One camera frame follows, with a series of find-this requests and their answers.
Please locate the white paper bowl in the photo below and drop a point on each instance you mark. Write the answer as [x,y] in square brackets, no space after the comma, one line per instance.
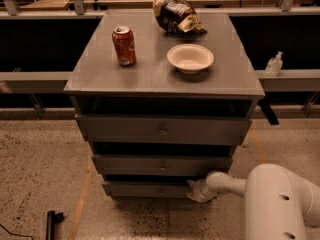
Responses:
[190,58]

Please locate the clear sanitizer pump bottle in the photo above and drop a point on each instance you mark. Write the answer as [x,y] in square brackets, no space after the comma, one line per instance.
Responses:
[274,65]

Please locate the grey middle drawer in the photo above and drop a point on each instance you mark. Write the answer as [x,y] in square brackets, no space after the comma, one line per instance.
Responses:
[110,164]

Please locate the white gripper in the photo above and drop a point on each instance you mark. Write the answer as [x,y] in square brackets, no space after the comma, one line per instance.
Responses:
[202,188]

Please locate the crumpled chip bag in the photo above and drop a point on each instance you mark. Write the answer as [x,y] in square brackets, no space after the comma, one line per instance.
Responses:
[177,16]

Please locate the grey metal railing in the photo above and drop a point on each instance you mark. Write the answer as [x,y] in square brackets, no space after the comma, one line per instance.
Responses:
[214,81]

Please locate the black post on floor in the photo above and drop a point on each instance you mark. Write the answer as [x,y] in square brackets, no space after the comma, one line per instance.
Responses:
[53,218]

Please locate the red soda can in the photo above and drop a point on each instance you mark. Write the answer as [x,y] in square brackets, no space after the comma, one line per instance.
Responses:
[123,40]

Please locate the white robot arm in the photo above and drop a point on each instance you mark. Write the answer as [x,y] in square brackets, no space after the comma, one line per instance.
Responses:
[279,204]

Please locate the grey bottom drawer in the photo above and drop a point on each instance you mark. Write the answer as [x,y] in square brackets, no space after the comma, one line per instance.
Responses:
[126,189]

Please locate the grey wooden drawer cabinet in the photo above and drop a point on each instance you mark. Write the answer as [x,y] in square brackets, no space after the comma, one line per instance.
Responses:
[149,37]

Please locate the grey drawer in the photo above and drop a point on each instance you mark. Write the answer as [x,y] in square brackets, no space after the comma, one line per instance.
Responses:
[126,189]
[168,130]
[110,164]

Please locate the grey top drawer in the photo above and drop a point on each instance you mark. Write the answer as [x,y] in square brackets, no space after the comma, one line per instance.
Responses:
[168,130]

